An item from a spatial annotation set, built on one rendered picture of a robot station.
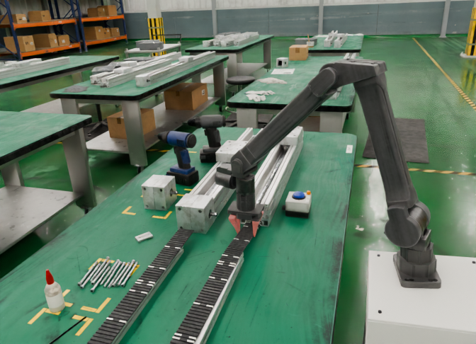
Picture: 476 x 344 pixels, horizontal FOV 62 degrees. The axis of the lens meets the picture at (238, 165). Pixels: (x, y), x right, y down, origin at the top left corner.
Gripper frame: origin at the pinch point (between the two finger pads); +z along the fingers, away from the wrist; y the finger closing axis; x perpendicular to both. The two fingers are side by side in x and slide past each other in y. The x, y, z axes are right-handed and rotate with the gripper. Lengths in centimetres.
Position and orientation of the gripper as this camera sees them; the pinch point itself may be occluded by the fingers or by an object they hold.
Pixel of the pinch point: (246, 232)
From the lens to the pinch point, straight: 128.4
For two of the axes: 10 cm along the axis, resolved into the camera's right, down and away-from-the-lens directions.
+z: 0.3, 9.2, 3.9
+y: -9.6, -0.8, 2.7
